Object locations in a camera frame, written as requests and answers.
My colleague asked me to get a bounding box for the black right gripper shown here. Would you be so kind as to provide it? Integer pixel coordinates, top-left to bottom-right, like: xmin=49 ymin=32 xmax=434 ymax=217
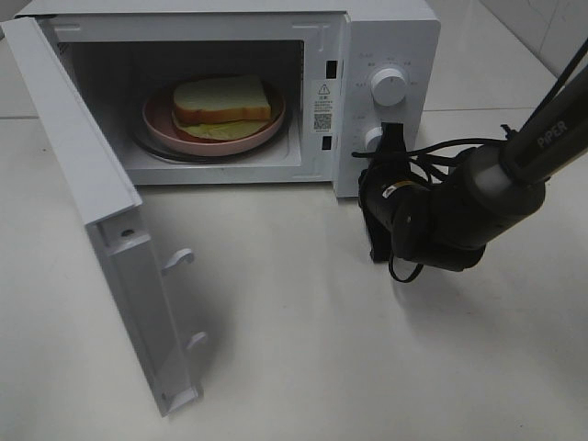
xmin=358 ymin=122 xmax=435 ymax=263

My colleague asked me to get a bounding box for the white microwave knob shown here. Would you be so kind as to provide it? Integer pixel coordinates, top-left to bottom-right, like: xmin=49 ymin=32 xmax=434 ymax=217
xmin=370 ymin=67 xmax=408 ymax=107
xmin=364 ymin=127 xmax=383 ymax=153

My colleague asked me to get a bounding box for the toast sandwich with lettuce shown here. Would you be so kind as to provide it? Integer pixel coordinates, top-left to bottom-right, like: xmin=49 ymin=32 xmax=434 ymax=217
xmin=172 ymin=75 xmax=272 ymax=141

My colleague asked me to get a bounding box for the pink round plate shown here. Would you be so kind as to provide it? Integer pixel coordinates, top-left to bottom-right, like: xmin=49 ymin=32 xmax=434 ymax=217
xmin=141 ymin=83 xmax=287 ymax=157

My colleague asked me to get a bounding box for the white microwave door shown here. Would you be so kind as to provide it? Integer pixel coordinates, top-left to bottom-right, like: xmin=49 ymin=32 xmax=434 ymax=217
xmin=1 ymin=17 xmax=208 ymax=415

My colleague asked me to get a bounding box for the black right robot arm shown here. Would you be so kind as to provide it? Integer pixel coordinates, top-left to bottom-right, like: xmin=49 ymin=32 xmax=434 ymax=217
xmin=359 ymin=71 xmax=587 ymax=281

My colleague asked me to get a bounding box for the white microwave oven body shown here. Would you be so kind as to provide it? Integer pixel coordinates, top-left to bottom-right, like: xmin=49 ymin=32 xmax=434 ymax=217
xmin=11 ymin=1 xmax=440 ymax=198

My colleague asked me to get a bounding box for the white adjacent table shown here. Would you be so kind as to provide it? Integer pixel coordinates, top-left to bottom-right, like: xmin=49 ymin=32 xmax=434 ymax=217
xmin=422 ymin=0 xmax=581 ymax=112

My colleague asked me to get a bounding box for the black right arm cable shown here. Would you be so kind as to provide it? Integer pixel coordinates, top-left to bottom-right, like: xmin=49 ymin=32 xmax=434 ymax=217
xmin=351 ymin=40 xmax=588 ymax=282

